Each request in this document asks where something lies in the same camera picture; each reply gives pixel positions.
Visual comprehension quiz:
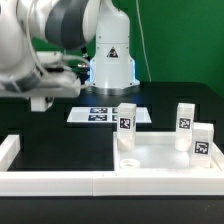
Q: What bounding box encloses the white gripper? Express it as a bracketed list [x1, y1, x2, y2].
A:
[0, 49, 83, 100]

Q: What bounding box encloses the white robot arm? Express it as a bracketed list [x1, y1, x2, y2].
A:
[0, 0, 139, 98]

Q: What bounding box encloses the white U-shaped obstacle fence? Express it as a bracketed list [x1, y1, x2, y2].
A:
[0, 135, 224, 196]

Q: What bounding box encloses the white hanging cable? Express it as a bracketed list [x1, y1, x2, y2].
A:
[134, 0, 153, 83]

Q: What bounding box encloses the white square table top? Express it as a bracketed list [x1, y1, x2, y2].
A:
[112, 130, 224, 173]

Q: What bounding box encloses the AprilTag marker sheet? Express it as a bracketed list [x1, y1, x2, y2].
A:
[67, 107, 151, 123]

